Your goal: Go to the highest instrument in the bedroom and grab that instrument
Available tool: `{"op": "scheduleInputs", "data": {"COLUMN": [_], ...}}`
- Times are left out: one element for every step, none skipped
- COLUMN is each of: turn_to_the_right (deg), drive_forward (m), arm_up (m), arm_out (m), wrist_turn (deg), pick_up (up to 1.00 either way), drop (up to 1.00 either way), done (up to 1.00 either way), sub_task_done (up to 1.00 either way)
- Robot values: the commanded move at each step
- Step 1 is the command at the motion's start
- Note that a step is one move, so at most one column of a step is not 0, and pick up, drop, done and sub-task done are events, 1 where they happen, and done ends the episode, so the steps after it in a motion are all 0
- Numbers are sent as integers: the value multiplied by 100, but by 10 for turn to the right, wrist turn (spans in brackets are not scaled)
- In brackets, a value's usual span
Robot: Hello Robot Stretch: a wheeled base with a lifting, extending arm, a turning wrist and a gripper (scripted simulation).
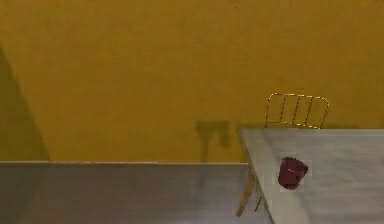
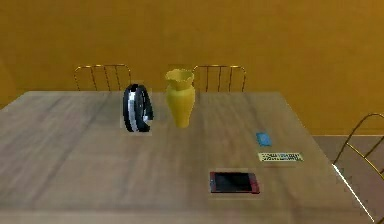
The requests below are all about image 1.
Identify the dark red mug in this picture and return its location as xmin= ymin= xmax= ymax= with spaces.
xmin=277 ymin=156 xmax=309 ymax=191

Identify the grey table with wooden legs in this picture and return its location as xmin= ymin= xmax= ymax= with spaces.
xmin=235 ymin=127 xmax=384 ymax=224

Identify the gold wire chair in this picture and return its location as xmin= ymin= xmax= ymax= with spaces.
xmin=254 ymin=92 xmax=331 ymax=213

